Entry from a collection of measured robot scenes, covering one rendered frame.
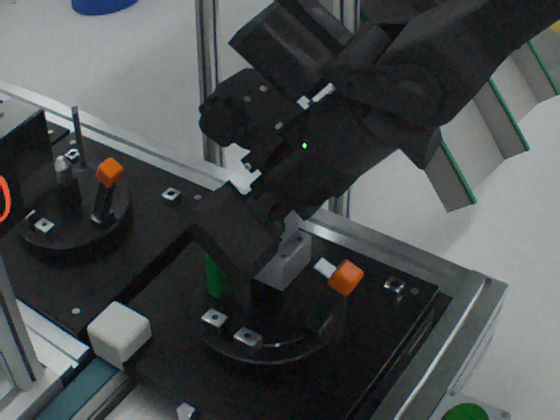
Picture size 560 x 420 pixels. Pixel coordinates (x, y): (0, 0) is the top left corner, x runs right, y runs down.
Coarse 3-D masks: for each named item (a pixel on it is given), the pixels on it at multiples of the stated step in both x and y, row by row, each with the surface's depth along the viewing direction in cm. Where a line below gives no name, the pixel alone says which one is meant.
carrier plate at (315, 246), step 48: (144, 288) 76; (192, 288) 76; (432, 288) 76; (192, 336) 72; (384, 336) 71; (144, 384) 69; (192, 384) 67; (240, 384) 67; (288, 384) 67; (336, 384) 67
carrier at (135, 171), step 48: (96, 144) 94; (96, 192) 84; (144, 192) 87; (192, 192) 87; (0, 240) 81; (48, 240) 78; (96, 240) 79; (144, 240) 81; (48, 288) 76; (96, 288) 76
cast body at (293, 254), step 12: (252, 192) 65; (264, 192) 65; (276, 204) 63; (288, 216) 64; (288, 228) 65; (288, 240) 66; (300, 240) 66; (288, 252) 65; (300, 252) 66; (276, 264) 64; (288, 264) 65; (300, 264) 67; (264, 276) 66; (276, 276) 65; (288, 276) 66
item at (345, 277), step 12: (324, 264) 65; (348, 264) 64; (324, 276) 64; (336, 276) 63; (348, 276) 63; (360, 276) 64; (336, 288) 64; (348, 288) 63; (324, 300) 66; (336, 300) 65; (324, 312) 67
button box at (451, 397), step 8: (448, 392) 67; (456, 392) 67; (440, 400) 67; (448, 400) 66; (456, 400) 66; (464, 400) 66; (472, 400) 66; (440, 408) 66; (448, 408) 66; (488, 408) 65; (496, 408) 65; (432, 416) 65; (440, 416) 65; (488, 416) 65; (496, 416) 65; (504, 416) 64
